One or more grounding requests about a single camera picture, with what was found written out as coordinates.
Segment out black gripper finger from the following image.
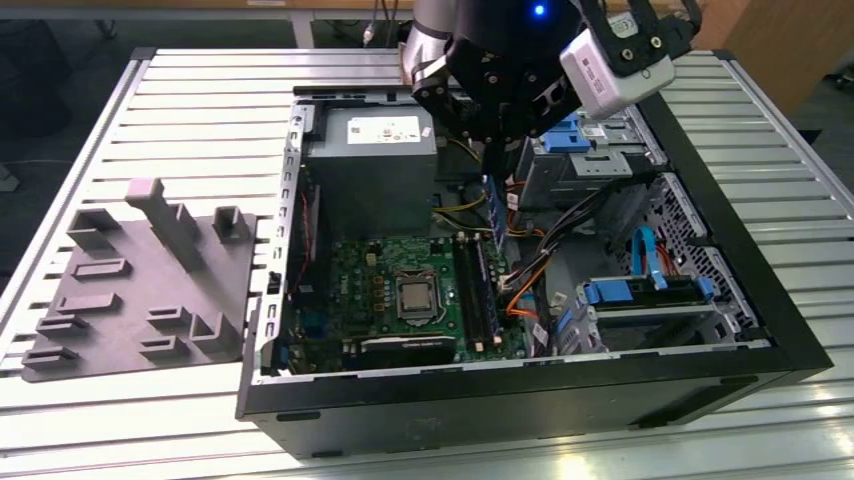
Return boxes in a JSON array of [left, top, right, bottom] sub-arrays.
[[496, 77, 579, 174], [411, 55, 499, 174]]

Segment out RAM stick with label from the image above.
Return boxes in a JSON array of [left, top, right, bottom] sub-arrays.
[[480, 172, 512, 249]]

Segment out black RAM slot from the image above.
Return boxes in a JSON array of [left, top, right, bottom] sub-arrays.
[[451, 233, 472, 351]]

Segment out RAM stick black chips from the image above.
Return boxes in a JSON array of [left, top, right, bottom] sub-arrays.
[[464, 238, 502, 349]]

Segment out blue drive latch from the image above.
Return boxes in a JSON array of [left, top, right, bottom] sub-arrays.
[[543, 112, 594, 155]]

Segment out metal drive cage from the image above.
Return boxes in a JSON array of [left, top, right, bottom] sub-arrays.
[[516, 107, 668, 211]]

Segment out grey power supply unit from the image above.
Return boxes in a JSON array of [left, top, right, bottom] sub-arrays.
[[303, 102, 442, 241]]

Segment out white framed desk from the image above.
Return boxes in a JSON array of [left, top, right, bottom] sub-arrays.
[[92, 0, 708, 51]]

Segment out green motherboard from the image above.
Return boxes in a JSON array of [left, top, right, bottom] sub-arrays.
[[283, 234, 535, 374]]

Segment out hard disk in blue carrier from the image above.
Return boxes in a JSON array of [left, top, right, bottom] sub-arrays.
[[576, 277, 719, 314]]

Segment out silver CPU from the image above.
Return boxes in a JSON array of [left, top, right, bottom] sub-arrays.
[[397, 282, 435, 309]]

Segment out brown wooden cabinet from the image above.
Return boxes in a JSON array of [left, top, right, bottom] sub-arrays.
[[692, 0, 854, 119]]

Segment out metal disk bay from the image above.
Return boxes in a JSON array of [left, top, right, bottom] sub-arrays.
[[576, 299, 742, 351]]

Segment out CPU socket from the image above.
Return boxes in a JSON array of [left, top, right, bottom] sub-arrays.
[[391, 268, 447, 329]]

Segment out black graphics card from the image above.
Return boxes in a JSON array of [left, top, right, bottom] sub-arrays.
[[343, 333, 459, 371]]

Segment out grey parts rack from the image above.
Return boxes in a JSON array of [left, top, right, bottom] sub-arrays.
[[19, 177, 263, 384]]

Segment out black PC case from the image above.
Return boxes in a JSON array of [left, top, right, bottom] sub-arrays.
[[233, 83, 835, 459]]

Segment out cable with silver plug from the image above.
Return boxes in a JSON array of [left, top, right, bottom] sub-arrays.
[[361, 0, 396, 49]]

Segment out yellow and black wires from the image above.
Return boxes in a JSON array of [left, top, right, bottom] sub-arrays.
[[432, 137, 495, 219]]

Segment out black wire bundle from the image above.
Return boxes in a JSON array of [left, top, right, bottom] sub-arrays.
[[499, 172, 659, 291]]

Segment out thin red wire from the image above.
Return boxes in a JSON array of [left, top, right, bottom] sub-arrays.
[[297, 188, 320, 281]]

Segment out blue flat data wire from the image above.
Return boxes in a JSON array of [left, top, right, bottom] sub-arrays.
[[630, 225, 671, 291]]

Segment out orange wires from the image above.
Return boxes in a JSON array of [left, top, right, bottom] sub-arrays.
[[503, 269, 552, 319]]

